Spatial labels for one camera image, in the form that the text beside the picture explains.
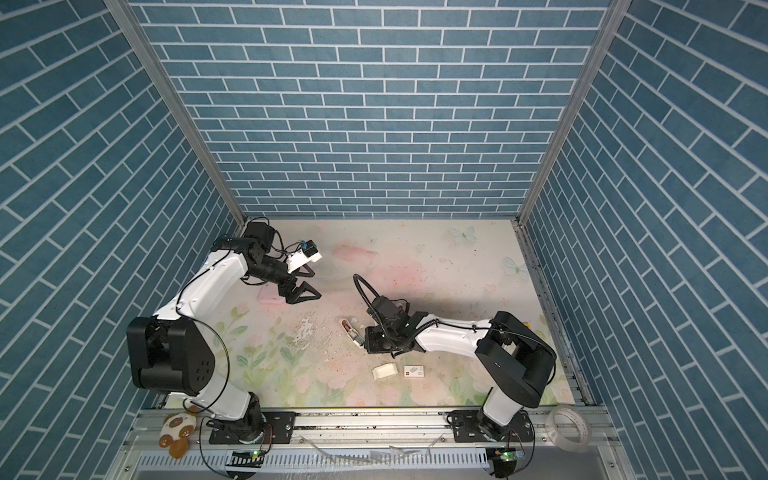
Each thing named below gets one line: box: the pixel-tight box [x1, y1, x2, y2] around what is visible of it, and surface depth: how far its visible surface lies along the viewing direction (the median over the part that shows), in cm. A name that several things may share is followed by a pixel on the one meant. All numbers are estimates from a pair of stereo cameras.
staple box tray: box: [372, 362, 398, 379], surface depth 85 cm
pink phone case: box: [258, 281, 286, 305], surface depth 97 cm
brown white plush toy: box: [159, 405, 198, 460], surface depth 72 cm
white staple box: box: [403, 365, 425, 378], surface depth 84 cm
